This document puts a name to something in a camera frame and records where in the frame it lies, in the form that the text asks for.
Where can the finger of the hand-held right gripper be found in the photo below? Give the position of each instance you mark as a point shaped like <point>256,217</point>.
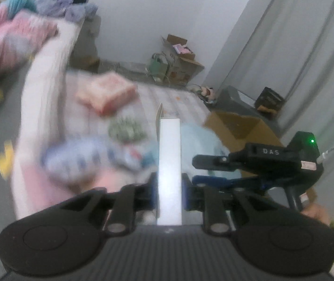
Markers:
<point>210,161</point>
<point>213,180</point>

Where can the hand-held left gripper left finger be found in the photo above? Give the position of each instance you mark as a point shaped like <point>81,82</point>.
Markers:
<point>154,193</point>

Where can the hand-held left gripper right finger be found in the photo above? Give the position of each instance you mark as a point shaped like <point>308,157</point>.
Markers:
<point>186,194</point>

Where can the white plastic bag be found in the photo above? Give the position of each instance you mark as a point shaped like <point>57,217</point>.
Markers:
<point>202,143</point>

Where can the small white carton box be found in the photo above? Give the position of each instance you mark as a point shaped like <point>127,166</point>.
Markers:
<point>169,166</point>

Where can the large brown cardboard box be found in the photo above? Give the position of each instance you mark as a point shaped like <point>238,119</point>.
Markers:
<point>237,131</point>

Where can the green patterned scrunchie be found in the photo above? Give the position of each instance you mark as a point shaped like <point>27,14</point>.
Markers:
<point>126,130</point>

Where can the person's right hand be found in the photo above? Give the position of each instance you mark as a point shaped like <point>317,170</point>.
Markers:
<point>317,212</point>

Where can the white cup with printed lid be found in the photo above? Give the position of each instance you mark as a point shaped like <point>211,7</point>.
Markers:
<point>131,155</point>

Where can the grey cabinet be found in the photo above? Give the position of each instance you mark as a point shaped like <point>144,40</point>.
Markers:
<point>243,105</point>

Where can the dark brown box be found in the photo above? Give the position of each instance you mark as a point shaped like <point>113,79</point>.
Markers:
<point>271,98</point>

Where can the small plush toy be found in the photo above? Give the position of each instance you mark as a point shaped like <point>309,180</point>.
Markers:
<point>208,92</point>

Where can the pink checked bed sheet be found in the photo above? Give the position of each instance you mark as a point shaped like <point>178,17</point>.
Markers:
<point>161,96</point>

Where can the printed cardboard box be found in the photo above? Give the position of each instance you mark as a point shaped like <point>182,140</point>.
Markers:
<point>184,70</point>

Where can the green paper bag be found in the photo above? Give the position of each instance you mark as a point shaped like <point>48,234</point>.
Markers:
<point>158,67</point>

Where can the pink red tissue pack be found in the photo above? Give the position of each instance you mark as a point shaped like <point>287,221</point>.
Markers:
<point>108,93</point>

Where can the grey curtain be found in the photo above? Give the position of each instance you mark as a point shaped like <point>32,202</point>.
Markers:
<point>301,49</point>

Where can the small open cardboard box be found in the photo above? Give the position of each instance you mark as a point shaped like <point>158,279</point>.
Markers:
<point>178,46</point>

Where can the white fringed blanket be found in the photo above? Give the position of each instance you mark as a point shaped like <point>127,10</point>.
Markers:
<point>41,99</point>

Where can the teal cloth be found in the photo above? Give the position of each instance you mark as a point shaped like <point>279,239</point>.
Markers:
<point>20,3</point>

